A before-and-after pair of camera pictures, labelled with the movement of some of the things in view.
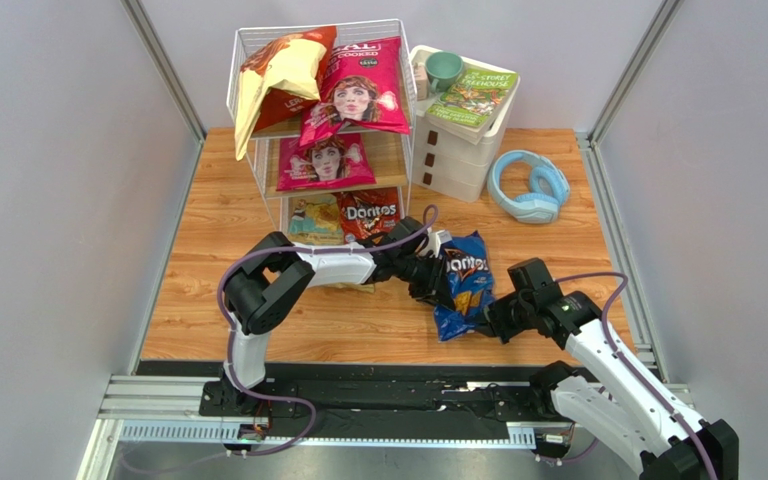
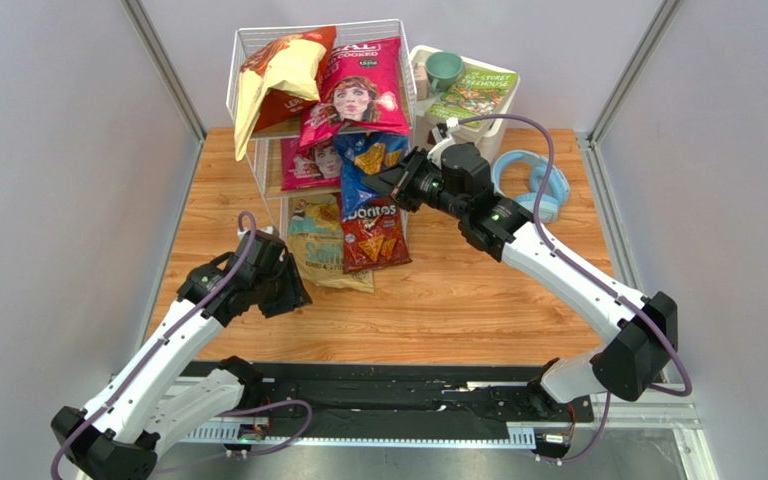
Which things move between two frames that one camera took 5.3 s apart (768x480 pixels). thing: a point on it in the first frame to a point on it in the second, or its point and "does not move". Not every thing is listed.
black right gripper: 497,318 to 404,183
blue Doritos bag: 469,284 to 363,156
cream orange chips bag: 278,79 does not move
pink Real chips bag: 364,86 does not move
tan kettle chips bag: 317,219 does not move
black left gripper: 434,292 to 295,294
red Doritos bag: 364,214 does not move
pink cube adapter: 421,82 does not move
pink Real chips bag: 336,160 does not move
